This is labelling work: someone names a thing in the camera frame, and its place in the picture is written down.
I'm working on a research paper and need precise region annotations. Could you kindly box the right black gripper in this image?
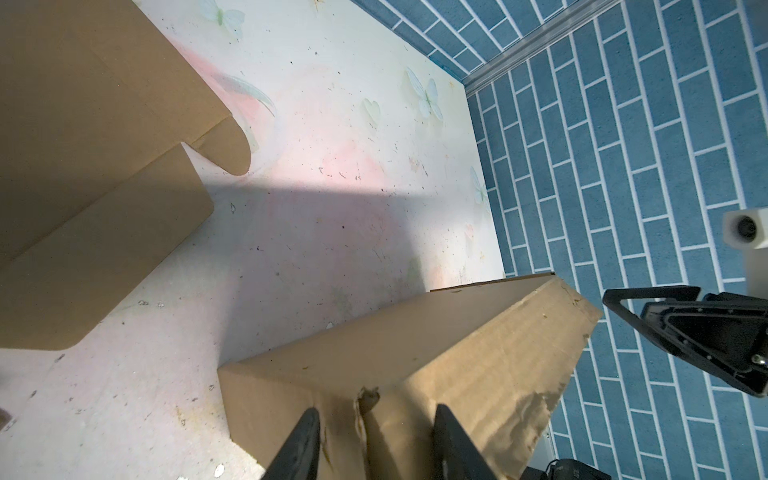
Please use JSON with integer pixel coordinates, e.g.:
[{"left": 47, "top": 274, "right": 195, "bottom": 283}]
[{"left": 602, "top": 285, "right": 767, "bottom": 398}]

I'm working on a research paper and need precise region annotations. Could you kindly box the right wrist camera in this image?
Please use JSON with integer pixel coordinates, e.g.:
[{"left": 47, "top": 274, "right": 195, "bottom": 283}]
[{"left": 723, "top": 207, "right": 767, "bottom": 299}]

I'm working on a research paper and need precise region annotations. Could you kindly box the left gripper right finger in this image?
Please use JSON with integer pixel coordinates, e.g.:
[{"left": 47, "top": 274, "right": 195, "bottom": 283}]
[{"left": 432, "top": 404, "right": 496, "bottom": 480}]

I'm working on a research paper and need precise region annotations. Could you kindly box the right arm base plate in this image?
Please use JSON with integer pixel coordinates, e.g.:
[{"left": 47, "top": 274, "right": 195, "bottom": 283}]
[{"left": 521, "top": 459, "right": 612, "bottom": 480}]

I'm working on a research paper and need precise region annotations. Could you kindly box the right aluminium corner post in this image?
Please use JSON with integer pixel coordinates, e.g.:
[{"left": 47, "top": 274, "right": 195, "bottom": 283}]
[{"left": 463, "top": 0, "right": 619, "bottom": 96}]

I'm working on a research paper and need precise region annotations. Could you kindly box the cardboard box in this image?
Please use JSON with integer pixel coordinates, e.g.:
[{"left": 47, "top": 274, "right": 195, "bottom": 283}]
[
  {"left": 218, "top": 274, "right": 601, "bottom": 479},
  {"left": 1, "top": 1, "right": 251, "bottom": 351}
]

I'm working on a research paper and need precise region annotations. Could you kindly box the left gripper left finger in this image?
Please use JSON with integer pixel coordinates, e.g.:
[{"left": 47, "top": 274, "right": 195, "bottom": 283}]
[{"left": 262, "top": 407, "right": 321, "bottom": 480}]

